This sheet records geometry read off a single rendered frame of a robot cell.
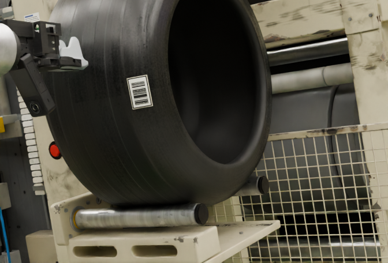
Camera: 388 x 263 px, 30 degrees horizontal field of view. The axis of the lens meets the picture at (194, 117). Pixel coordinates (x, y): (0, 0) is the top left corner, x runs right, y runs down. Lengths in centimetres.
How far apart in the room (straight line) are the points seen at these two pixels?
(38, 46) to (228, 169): 51
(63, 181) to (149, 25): 55
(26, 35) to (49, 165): 59
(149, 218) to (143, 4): 45
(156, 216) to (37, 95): 41
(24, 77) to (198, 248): 49
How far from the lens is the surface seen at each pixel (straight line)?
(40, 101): 130
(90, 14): 147
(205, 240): 150
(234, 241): 164
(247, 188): 173
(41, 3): 178
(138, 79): 137
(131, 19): 141
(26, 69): 128
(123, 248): 159
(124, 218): 159
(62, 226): 167
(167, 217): 152
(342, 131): 183
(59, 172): 180
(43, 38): 130
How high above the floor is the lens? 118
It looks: 3 degrees down
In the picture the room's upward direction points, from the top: 9 degrees counter-clockwise
